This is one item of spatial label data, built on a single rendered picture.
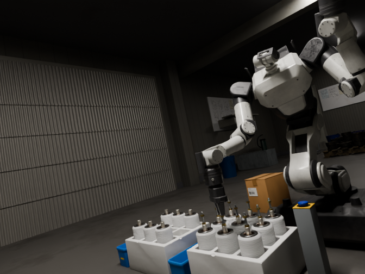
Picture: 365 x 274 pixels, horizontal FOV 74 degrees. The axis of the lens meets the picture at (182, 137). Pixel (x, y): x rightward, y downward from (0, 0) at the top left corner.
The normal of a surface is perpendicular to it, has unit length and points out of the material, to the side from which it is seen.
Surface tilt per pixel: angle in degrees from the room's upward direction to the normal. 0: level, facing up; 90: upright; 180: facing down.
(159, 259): 90
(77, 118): 90
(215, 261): 90
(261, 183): 90
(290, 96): 132
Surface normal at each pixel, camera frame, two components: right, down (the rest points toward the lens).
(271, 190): 0.54, -0.18
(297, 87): -0.15, 0.65
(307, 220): -0.69, 0.07
